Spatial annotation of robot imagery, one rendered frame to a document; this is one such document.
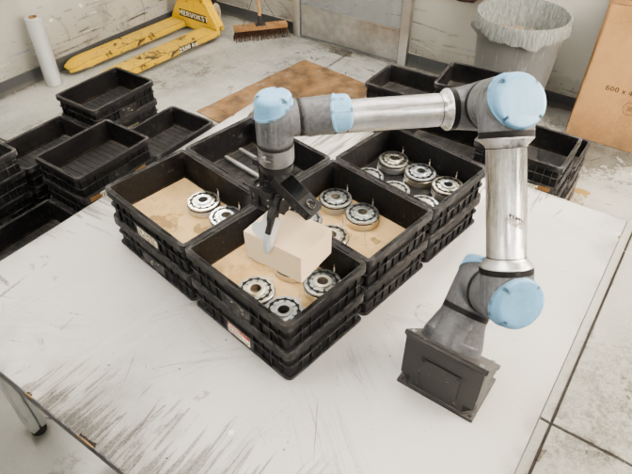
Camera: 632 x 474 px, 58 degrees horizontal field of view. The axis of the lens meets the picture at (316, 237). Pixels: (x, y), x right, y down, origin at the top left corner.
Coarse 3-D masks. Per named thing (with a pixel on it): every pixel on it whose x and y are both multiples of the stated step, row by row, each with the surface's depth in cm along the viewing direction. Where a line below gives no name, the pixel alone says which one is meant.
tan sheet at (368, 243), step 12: (324, 216) 180; (336, 216) 180; (348, 228) 176; (384, 228) 176; (396, 228) 176; (360, 240) 171; (372, 240) 171; (384, 240) 171; (360, 252) 167; (372, 252) 167
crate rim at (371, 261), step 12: (348, 168) 182; (300, 180) 177; (372, 180) 177; (396, 192) 173; (420, 204) 168; (408, 228) 160; (420, 228) 164; (336, 240) 156; (396, 240) 156; (384, 252) 153; (372, 264) 152
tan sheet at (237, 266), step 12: (240, 252) 167; (216, 264) 164; (228, 264) 164; (240, 264) 164; (252, 264) 164; (264, 264) 164; (228, 276) 160; (240, 276) 160; (264, 276) 160; (276, 276) 160; (276, 288) 157; (288, 288) 157; (300, 288) 157
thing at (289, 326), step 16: (256, 208) 167; (224, 224) 161; (192, 256) 152; (352, 256) 152; (208, 272) 149; (352, 272) 147; (240, 288) 143; (336, 288) 143; (256, 304) 139; (320, 304) 140; (272, 320) 136; (304, 320) 138
